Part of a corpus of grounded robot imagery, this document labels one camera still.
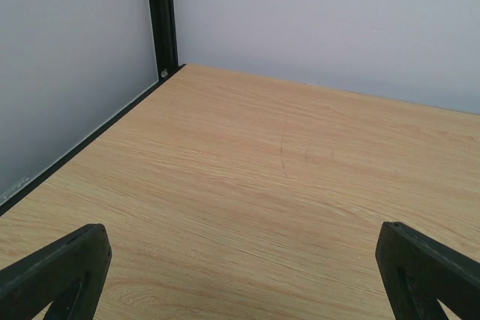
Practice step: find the black enclosure frame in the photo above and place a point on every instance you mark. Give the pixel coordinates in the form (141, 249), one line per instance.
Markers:
(70, 69)

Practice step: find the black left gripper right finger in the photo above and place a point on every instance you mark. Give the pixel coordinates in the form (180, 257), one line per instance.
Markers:
(420, 275)

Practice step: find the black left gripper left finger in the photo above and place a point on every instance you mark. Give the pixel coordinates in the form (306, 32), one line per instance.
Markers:
(65, 278)

